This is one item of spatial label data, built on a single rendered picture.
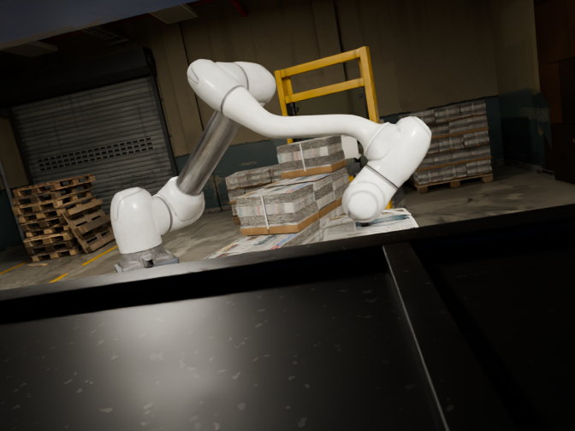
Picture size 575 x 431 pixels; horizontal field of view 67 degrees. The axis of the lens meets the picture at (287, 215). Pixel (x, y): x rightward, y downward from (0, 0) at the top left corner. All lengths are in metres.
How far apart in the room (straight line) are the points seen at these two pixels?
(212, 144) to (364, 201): 0.68
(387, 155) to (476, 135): 6.40
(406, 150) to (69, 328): 0.95
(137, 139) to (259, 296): 9.56
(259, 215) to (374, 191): 1.46
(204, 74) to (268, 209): 1.23
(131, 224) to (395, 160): 0.95
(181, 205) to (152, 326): 1.51
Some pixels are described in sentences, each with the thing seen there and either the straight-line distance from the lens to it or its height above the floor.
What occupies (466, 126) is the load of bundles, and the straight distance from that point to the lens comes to 7.41.
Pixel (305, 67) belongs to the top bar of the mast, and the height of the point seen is 1.81.
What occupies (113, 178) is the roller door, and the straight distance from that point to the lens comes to 10.05.
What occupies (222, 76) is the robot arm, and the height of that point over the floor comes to 1.55.
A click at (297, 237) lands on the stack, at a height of 0.82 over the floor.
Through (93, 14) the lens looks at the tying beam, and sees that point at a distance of 0.28.
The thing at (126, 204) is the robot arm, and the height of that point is 1.23.
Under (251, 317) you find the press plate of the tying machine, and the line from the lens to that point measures 0.16.
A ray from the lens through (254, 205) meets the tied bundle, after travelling 2.43.
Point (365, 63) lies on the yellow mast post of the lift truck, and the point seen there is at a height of 1.73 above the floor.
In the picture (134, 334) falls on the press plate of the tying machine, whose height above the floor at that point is 1.31.
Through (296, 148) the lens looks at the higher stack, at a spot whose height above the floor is 1.26.
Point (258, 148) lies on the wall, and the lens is 8.97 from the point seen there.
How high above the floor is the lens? 1.37
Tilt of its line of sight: 11 degrees down
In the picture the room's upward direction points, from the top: 11 degrees counter-clockwise
